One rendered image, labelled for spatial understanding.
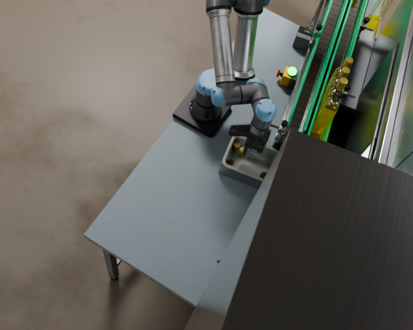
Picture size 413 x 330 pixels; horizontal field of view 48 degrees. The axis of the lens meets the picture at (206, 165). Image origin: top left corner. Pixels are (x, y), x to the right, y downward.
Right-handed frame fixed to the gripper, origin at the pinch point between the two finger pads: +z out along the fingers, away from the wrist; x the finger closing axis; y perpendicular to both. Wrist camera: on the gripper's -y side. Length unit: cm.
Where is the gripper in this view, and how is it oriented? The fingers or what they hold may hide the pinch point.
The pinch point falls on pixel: (244, 151)
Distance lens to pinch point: 202.2
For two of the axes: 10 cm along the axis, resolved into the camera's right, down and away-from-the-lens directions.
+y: 9.3, 3.6, -0.6
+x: 3.4, -8.1, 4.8
